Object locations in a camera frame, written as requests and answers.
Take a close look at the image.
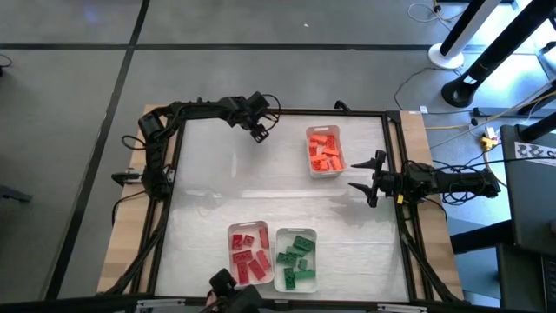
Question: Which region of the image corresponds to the black table cable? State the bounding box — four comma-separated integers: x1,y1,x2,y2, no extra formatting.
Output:
110,190,147,227

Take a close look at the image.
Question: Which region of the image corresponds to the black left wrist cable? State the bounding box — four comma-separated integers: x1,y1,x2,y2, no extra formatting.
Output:
261,93,282,131

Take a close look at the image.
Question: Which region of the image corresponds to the black handheld object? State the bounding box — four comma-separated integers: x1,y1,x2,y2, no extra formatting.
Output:
203,268,264,313

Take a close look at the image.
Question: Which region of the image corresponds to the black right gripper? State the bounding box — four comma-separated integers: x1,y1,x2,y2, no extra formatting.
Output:
347,150,406,209

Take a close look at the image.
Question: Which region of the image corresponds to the black chair leg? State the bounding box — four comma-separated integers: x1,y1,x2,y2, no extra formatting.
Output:
0,184,34,204

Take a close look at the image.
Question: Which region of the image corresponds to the black cable bundle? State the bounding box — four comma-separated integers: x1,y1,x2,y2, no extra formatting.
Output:
432,158,487,208

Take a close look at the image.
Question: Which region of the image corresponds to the white translucent plastic bin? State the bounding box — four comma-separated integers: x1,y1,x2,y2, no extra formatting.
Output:
305,124,348,179
227,220,275,289
273,227,318,294

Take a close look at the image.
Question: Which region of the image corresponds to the black braided cable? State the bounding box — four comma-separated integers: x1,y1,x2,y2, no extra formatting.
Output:
121,134,149,152

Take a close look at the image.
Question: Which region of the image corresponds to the yellow floor cable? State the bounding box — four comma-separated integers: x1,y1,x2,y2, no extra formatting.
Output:
424,89,556,131

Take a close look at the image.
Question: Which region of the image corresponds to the black frame crossbar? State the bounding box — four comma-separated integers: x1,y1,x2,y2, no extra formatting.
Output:
0,295,556,313

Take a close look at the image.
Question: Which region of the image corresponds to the thin black floor cable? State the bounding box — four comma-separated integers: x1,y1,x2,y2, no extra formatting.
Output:
0,51,13,78

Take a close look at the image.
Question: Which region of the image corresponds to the white round floor stand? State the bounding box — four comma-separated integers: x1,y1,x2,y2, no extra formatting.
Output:
427,0,505,70

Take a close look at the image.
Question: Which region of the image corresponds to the long black power cable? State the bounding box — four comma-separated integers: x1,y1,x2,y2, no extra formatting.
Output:
434,154,556,174

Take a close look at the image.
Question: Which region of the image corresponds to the dark grey desk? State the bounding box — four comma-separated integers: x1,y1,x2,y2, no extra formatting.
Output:
499,124,556,257

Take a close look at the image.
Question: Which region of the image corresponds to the white marker paper sheet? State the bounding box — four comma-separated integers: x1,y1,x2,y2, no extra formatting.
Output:
514,141,556,169

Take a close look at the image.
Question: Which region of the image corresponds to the black slanted pole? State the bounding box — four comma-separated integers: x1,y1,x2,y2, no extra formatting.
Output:
516,110,556,143

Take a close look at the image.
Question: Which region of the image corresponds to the dark grey cabinet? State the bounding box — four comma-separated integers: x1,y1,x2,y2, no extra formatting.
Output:
496,242,556,313

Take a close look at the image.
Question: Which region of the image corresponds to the white floor cable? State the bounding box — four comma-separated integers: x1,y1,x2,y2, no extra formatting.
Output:
407,2,461,23

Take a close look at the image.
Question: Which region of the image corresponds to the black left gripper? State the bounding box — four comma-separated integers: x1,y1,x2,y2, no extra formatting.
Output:
225,90,271,144

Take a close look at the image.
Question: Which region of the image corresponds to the silver crossbar bracket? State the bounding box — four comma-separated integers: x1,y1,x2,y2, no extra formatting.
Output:
136,297,187,312
376,303,429,313

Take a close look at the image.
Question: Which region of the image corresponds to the black aluminium table frame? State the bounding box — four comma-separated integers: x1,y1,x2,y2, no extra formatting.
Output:
103,98,464,305

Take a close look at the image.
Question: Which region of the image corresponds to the black desk leg bar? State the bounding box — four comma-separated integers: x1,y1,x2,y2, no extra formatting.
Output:
449,219,513,256

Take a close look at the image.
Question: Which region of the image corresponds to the green two-by-four brick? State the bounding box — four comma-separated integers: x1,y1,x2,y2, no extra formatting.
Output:
291,235,316,253

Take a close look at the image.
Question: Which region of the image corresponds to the black floor stand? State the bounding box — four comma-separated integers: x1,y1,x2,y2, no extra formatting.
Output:
440,0,556,109

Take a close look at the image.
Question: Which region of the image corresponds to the white translucent table mat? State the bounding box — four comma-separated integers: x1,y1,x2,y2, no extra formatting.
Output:
155,111,412,303

